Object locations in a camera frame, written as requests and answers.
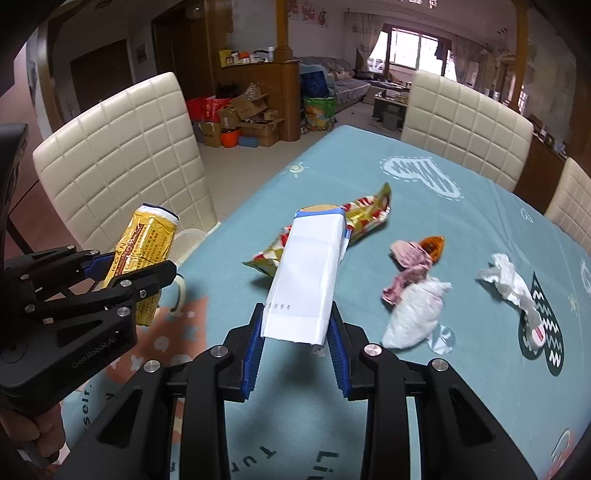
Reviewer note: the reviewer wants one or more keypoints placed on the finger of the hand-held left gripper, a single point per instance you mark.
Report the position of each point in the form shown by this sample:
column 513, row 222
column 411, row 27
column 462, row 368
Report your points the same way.
column 152, row 277
column 99, row 266

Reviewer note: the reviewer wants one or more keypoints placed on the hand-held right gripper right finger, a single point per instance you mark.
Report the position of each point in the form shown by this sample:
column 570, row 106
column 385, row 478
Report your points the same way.
column 339, row 364

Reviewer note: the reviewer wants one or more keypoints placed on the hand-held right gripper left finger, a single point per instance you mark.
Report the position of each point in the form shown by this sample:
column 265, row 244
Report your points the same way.
column 254, row 360

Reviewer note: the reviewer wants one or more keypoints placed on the yellow snack packet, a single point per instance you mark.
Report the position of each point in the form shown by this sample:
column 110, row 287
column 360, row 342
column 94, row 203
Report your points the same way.
column 143, row 240

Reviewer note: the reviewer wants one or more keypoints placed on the clear plastic bin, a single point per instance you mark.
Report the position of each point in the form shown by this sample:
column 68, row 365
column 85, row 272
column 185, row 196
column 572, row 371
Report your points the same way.
column 189, row 237

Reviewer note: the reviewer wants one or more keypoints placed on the white plastic bag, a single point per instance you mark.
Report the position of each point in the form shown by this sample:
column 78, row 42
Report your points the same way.
column 413, row 314

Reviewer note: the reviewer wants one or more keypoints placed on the clear plastic wrapper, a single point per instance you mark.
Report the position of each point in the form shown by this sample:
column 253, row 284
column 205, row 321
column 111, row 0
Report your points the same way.
column 443, row 340

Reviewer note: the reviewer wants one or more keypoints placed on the pink wrapper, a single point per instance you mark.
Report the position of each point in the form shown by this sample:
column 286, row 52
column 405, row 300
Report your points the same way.
column 408, row 258

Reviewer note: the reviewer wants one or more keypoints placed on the orange wrapper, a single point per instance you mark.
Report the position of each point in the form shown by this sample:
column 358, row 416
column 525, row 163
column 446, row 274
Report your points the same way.
column 434, row 247

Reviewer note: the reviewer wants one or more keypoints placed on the red gold checkered snack wrapper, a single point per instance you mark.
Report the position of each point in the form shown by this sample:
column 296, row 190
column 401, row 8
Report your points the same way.
column 369, row 210

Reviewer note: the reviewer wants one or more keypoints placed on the white paper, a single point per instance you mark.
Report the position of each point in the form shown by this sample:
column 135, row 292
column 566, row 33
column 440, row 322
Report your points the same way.
column 508, row 281

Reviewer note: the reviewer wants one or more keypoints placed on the small white red packet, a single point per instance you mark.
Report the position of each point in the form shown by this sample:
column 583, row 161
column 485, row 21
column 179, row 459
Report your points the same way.
column 536, row 337

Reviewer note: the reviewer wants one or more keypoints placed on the person's left hand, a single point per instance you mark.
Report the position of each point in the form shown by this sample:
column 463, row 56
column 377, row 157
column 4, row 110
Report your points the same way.
column 46, row 429

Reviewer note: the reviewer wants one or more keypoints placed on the cream quilted dining chair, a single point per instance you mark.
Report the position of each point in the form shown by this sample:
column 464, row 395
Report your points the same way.
column 572, row 203
column 115, row 152
column 461, row 124

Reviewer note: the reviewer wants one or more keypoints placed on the small yellow brown cardboard box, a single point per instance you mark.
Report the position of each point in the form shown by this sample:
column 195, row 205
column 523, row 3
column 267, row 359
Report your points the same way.
column 210, row 134

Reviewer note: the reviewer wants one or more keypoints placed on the red bucket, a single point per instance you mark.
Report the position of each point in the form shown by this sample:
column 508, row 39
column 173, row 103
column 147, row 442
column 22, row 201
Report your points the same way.
column 231, row 138

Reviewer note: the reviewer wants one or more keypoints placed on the small blue box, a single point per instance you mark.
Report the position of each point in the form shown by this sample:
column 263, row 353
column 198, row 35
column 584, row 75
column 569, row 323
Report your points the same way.
column 249, row 141

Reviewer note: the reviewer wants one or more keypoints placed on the red gift bags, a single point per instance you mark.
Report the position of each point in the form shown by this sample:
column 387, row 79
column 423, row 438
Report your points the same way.
column 205, row 108

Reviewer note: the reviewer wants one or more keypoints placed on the blue printed tablecloth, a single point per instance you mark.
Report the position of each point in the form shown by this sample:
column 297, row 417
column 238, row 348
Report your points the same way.
column 461, row 230

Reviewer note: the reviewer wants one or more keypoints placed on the black bag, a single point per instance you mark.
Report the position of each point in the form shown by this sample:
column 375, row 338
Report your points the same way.
column 227, row 90

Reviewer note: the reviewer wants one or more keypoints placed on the wooden partition counter with pillar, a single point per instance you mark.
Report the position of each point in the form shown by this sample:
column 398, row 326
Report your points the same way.
column 277, row 97
column 540, row 161

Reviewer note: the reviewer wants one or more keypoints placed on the colourful shopping bag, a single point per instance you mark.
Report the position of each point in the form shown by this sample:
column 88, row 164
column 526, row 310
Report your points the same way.
column 318, row 115

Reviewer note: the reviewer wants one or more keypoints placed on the row of bottles and boxes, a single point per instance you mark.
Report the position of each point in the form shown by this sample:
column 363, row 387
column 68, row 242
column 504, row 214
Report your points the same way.
column 244, row 57

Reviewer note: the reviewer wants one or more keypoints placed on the grey waste bin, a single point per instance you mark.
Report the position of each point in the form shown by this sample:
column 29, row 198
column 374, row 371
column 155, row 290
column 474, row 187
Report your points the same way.
column 392, row 121

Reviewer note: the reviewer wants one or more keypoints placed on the blue cloth bundle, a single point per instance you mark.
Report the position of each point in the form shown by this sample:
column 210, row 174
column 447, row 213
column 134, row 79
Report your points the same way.
column 316, row 83

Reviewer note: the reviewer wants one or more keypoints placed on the dark coffee table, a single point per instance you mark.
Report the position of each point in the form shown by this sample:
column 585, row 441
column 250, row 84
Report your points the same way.
column 390, row 99

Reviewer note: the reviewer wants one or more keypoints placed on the grey blue sofa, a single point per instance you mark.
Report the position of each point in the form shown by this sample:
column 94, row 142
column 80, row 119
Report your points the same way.
column 346, row 85

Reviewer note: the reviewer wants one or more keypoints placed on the patterned curtain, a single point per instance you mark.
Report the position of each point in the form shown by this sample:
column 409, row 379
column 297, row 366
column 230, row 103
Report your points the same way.
column 456, row 60
column 362, row 41

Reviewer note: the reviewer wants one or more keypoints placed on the white standing air conditioner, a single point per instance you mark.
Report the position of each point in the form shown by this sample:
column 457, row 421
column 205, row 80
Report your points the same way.
column 473, row 74

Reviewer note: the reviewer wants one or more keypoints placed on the window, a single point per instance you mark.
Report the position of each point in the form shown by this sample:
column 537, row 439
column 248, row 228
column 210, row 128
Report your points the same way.
column 411, row 50

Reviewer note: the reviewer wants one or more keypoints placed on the small wall picture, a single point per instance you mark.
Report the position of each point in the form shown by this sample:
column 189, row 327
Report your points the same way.
column 141, row 52

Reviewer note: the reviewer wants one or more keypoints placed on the pink wall decoration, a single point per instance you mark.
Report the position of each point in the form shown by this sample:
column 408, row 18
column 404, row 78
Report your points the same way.
column 309, row 13

